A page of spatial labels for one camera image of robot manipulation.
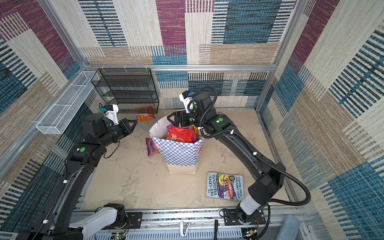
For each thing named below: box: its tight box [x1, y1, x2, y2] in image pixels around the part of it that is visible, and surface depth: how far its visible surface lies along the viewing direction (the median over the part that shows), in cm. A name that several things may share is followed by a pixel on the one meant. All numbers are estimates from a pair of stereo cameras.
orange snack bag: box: [135, 105, 156, 122], surface depth 117 cm
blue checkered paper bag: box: [149, 114, 205, 174], surface depth 77 cm
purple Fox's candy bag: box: [145, 137, 160, 157], surface depth 98 cm
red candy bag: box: [167, 127, 194, 143], surface depth 81 cm
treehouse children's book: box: [206, 172, 244, 201], surface depth 83 cm
